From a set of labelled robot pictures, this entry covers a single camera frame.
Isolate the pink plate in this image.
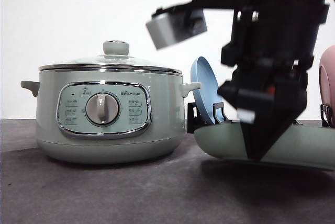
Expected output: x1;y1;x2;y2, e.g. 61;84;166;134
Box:
319;45;335;128

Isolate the blue plate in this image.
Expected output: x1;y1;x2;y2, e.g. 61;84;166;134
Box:
191;56;222;125

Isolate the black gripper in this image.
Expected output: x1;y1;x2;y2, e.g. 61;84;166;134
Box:
203;0;330;109

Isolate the green electric steamer pot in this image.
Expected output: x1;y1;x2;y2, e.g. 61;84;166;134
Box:
21;63;202;164

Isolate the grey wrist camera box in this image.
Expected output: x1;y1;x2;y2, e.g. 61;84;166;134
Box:
146;5;207;50

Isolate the green plate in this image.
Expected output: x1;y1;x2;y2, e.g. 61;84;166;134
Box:
194;122;335;169

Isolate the black dish rack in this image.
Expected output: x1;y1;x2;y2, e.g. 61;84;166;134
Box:
187;102;332;133

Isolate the glass pot lid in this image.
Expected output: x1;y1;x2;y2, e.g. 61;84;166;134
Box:
38;40;182;74

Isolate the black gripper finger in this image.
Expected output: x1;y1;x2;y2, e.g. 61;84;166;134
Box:
261;74;308;161
217;81;276;161

